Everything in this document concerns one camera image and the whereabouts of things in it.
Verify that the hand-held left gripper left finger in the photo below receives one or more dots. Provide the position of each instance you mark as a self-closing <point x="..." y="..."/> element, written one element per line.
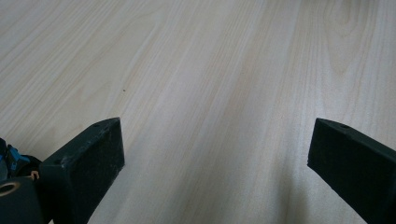
<point x="84" y="161"/>

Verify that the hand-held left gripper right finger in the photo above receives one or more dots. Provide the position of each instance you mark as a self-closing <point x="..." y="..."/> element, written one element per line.
<point x="355" y="161"/>

